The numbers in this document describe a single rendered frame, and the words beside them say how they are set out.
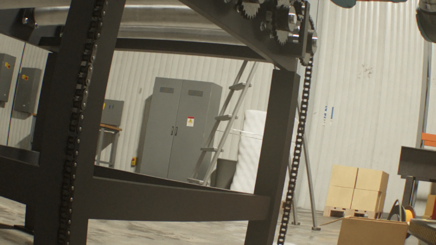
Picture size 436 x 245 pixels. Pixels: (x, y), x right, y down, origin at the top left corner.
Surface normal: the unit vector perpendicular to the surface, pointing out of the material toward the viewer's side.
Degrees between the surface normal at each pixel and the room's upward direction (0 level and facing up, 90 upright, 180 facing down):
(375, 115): 90
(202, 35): 121
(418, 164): 90
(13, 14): 90
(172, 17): 132
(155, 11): 110
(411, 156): 90
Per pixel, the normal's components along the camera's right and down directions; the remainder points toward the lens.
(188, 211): 0.92, 0.13
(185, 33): -0.39, 0.32
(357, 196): -0.36, -0.11
